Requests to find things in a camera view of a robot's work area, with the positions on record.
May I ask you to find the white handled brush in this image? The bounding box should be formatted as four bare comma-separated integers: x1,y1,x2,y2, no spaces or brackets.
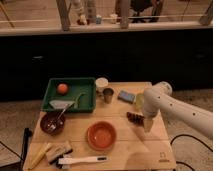
58,156,107,165

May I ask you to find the yellow-green plastic cup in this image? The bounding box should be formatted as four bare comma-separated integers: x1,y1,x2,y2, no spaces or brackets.
135,93,144,110

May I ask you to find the dark brown bowl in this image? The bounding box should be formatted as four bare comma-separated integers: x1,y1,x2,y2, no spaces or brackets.
40,111,65,136

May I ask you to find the orange fruit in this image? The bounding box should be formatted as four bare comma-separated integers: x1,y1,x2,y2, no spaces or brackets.
56,83,69,95

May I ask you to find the small metal cup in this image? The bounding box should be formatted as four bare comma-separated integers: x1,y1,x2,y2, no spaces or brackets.
103,88,114,103

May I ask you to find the green plastic tray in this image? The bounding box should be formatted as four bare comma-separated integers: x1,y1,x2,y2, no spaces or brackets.
41,77,96,113

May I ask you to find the black cable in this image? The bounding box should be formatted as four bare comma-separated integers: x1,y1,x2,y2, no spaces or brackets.
170,133,213,171

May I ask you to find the green bean pod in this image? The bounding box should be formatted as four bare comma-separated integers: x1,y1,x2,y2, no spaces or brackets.
74,92,85,109

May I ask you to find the metal spoon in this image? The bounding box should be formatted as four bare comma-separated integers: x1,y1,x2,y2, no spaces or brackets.
49,105,69,131

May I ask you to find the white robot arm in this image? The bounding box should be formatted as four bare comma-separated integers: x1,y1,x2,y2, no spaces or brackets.
142,81,213,140

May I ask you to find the dark red grape bunch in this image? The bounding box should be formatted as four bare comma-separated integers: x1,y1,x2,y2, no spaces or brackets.
127,112,144,126

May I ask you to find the white triangular paper piece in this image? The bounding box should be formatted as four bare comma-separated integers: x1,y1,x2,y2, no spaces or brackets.
49,100,74,109

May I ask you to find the white cup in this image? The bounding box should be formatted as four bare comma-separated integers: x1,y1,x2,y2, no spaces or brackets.
95,77,108,96

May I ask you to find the red bowl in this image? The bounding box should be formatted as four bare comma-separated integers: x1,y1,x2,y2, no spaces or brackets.
86,121,117,151

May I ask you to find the blue sponge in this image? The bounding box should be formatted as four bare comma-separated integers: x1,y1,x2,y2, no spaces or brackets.
118,90,135,104

